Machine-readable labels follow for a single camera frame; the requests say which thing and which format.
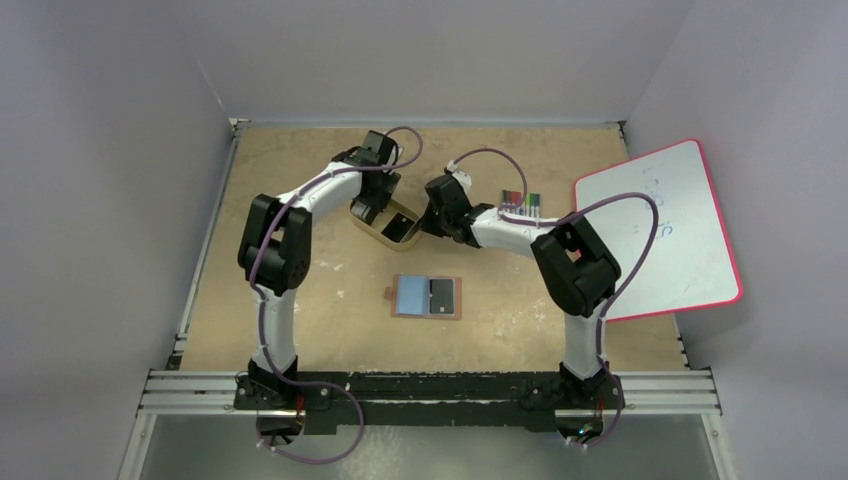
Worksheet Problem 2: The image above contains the aluminium frame rail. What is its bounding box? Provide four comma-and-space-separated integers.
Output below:
139, 370, 722, 415

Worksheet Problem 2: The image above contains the pink framed whiteboard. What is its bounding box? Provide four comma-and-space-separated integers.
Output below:
574, 138, 744, 321

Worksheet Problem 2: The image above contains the beige oval plastic tray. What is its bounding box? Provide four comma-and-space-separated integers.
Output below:
350, 200, 422, 251

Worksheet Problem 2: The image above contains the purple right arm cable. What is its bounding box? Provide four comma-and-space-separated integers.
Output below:
447, 147, 661, 452

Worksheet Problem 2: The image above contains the pink leather card holder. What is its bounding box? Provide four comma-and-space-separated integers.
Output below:
384, 274, 462, 320

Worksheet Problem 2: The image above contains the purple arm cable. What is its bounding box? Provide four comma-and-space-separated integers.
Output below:
248, 125, 425, 466
447, 147, 661, 452

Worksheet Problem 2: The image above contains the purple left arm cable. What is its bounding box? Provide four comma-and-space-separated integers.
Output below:
248, 125, 425, 466

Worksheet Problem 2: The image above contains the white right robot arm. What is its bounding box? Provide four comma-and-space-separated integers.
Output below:
422, 173, 621, 407

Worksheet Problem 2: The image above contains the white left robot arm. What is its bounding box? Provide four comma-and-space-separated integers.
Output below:
237, 130, 402, 409

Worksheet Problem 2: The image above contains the pack of coloured markers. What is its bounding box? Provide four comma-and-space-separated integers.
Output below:
501, 190, 541, 218

